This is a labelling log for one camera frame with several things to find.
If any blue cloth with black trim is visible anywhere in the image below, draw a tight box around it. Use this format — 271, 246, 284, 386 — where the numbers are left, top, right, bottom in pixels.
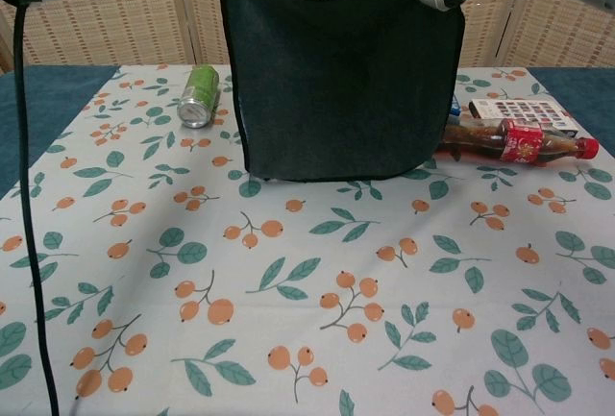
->
218, 0, 466, 183

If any cola bottle with red label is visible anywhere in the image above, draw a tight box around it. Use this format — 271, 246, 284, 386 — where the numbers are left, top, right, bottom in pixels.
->
433, 116, 601, 168

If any floral fruit print tablecloth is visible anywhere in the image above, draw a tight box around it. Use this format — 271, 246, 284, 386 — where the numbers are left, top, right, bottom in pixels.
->
0, 63, 615, 416

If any woven folding screen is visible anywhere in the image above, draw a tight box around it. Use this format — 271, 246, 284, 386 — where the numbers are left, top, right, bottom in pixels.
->
0, 0, 615, 76

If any green soda can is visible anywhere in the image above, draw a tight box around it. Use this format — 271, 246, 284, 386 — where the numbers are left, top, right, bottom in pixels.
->
176, 63, 222, 130

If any black cable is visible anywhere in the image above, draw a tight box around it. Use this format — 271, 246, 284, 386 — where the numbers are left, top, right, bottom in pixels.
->
12, 0, 66, 416

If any teal table cover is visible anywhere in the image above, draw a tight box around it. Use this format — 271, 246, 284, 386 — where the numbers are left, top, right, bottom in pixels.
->
0, 64, 615, 201

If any flat box with printed grid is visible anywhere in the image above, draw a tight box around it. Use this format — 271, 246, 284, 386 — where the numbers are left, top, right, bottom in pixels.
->
468, 97, 580, 139

